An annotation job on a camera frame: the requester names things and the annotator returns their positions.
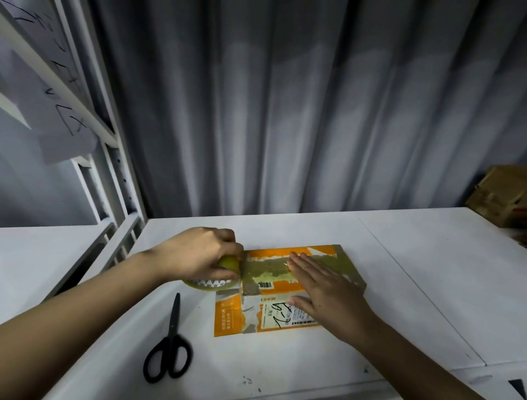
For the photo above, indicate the yellow tape roll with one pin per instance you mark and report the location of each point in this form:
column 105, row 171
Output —
column 226, row 269

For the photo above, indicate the white metal shelf rack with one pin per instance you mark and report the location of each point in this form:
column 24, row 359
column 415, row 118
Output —
column 107, row 165

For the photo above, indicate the person's left forearm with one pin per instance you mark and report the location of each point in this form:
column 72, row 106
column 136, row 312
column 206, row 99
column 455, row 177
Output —
column 74, row 330

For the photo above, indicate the printed brown cardboard box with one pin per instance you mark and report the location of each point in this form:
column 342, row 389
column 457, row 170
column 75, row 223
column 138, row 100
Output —
column 502, row 194

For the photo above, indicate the black scissors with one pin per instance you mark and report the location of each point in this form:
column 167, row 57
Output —
column 169, row 350

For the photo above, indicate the orange and white carton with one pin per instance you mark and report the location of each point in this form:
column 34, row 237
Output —
column 272, row 284

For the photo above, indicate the person's right hand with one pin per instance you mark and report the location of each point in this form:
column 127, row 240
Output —
column 329, row 301

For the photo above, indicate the person's right forearm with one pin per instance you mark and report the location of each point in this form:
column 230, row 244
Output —
column 420, row 371

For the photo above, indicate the person's left hand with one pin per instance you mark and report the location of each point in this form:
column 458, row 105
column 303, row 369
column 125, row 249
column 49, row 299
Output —
column 193, row 251

